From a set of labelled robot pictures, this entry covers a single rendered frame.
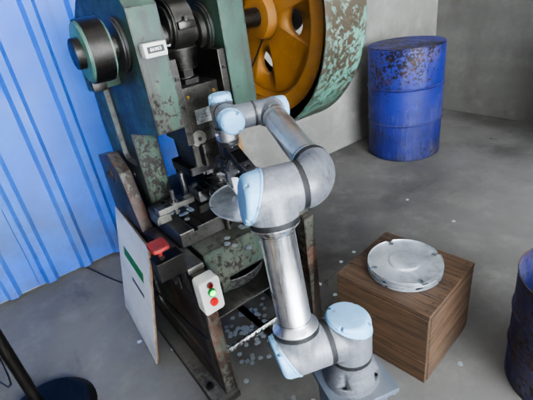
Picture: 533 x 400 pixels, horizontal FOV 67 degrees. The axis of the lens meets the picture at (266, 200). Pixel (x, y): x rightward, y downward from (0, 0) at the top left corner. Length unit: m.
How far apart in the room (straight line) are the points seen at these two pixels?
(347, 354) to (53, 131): 1.99
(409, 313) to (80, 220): 1.96
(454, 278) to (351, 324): 0.75
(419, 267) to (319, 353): 0.77
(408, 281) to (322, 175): 0.84
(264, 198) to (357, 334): 0.42
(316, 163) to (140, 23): 0.68
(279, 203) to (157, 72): 0.64
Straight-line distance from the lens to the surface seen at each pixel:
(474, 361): 1.94
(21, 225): 2.64
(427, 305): 1.61
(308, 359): 1.05
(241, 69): 1.46
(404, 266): 1.70
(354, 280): 1.69
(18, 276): 2.80
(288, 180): 0.87
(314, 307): 1.86
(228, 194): 1.47
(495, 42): 4.43
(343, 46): 1.39
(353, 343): 1.08
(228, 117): 1.18
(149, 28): 1.31
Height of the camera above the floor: 1.45
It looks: 28 degrees down
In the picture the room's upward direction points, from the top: 9 degrees counter-clockwise
